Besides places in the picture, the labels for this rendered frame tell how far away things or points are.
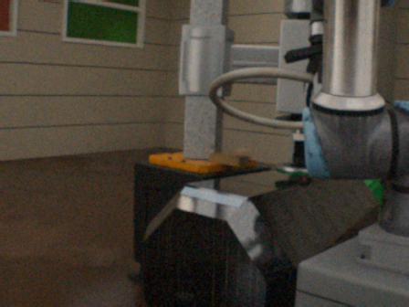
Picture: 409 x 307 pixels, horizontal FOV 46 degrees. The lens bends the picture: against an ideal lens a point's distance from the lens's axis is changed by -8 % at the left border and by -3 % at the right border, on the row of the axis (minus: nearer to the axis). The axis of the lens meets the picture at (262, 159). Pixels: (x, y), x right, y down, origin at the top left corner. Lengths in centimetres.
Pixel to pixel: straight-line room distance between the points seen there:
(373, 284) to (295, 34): 146
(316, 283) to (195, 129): 201
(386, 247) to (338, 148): 23
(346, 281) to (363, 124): 31
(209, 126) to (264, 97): 549
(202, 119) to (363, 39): 205
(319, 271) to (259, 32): 763
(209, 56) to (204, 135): 46
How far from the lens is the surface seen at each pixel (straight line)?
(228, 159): 277
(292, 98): 222
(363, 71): 98
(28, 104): 824
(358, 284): 100
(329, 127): 98
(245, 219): 184
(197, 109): 293
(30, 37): 826
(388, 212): 108
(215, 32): 288
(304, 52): 146
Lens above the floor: 120
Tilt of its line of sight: 8 degrees down
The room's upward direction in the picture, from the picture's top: 3 degrees clockwise
